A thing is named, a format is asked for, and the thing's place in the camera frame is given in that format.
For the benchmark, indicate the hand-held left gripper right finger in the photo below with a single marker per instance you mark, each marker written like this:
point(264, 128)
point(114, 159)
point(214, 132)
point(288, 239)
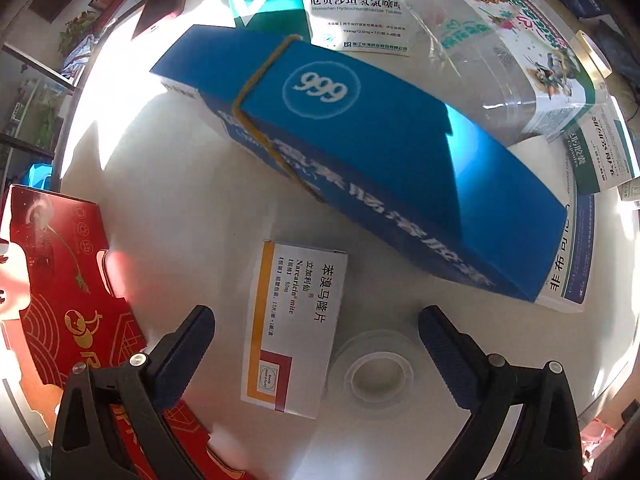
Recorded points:
point(447, 360)

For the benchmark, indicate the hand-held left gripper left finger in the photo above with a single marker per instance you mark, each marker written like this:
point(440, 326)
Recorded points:
point(182, 355)

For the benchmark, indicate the clear tape roll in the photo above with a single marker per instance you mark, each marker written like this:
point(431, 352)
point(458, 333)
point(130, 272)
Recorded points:
point(382, 342)

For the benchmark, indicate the white medicine box orange stripe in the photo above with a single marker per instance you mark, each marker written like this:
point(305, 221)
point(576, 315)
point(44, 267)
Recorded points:
point(295, 330)

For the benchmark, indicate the red cardboard box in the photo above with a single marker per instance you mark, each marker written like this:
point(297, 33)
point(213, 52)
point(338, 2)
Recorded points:
point(60, 300)

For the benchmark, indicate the white medicine box blue stripe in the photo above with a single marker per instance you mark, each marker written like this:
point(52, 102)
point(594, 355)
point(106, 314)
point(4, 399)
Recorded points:
point(575, 255)

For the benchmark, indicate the blue medicine box rubber band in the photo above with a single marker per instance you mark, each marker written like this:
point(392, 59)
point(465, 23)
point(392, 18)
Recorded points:
point(350, 150)

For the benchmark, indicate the clear printed plastic bag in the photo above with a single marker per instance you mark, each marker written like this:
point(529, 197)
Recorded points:
point(500, 60)

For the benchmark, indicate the blue plastic stool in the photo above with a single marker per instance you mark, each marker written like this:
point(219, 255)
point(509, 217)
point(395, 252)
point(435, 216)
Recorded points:
point(40, 175)

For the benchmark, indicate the glass display cabinet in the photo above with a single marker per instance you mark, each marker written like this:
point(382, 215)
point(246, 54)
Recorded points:
point(30, 110)

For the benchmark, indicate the green potted plant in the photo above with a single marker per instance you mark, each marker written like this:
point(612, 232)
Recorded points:
point(77, 35)

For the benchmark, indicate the red phone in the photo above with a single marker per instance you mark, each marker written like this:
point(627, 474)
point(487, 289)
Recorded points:
point(160, 10)

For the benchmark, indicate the blue clothes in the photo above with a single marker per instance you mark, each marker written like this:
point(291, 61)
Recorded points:
point(620, 45)

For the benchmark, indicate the white medicine box green corner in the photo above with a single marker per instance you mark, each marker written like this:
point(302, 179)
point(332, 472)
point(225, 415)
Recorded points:
point(345, 15)

